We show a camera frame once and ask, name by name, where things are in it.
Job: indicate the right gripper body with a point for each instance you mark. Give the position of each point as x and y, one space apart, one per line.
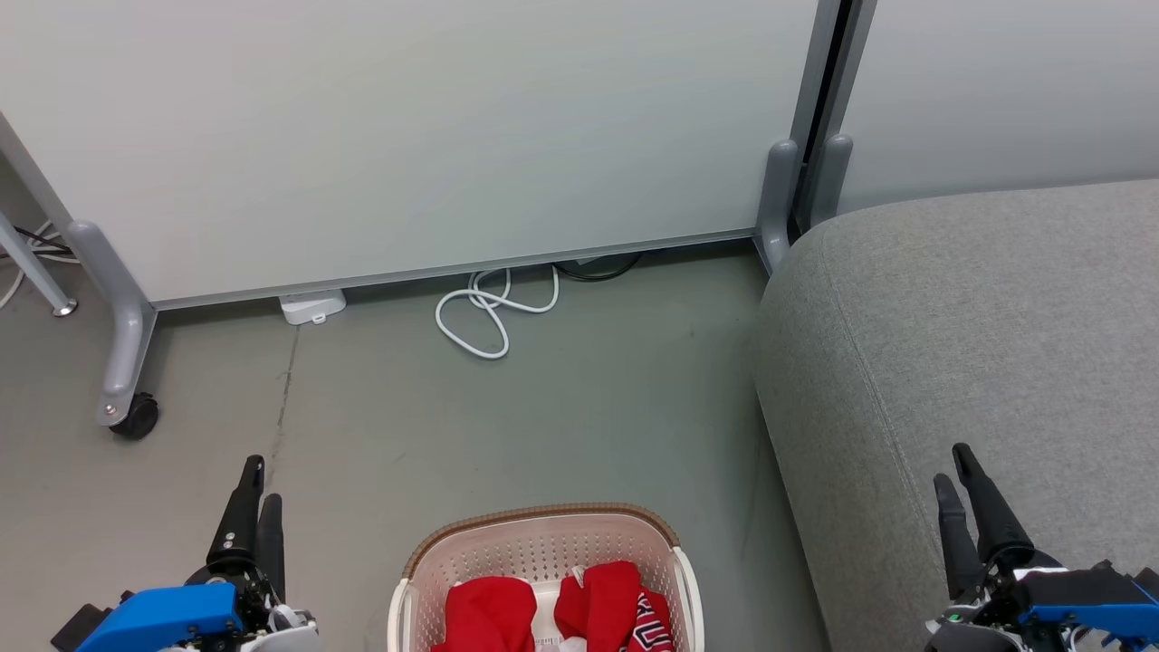
982 625

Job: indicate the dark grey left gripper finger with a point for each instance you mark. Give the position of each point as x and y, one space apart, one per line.
272 543
237 525

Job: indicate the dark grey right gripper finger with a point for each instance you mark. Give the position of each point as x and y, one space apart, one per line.
960 552
996 525

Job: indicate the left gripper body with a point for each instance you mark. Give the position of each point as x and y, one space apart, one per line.
272 625

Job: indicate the plain red mesh garment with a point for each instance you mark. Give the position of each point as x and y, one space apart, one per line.
484 616

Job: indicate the red garment with black print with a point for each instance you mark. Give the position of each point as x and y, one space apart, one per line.
607 602

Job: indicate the grey fabric sofa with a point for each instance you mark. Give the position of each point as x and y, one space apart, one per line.
996 344

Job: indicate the black caster wheel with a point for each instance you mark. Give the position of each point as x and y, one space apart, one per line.
138 418

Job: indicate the long grey partition leg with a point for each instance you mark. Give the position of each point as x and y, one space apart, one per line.
127 335

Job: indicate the white power adapter box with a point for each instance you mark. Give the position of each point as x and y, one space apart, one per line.
312 306

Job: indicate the beige perforated laundry basket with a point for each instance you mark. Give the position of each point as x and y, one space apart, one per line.
543 543

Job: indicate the grey metal table leg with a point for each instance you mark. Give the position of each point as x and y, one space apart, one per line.
32 267

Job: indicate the short grey partition foot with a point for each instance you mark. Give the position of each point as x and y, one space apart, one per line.
831 181
779 199

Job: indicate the wide white partition panel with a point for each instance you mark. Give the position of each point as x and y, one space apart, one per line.
407 136

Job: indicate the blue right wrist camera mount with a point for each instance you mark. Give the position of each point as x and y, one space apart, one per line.
1087 593

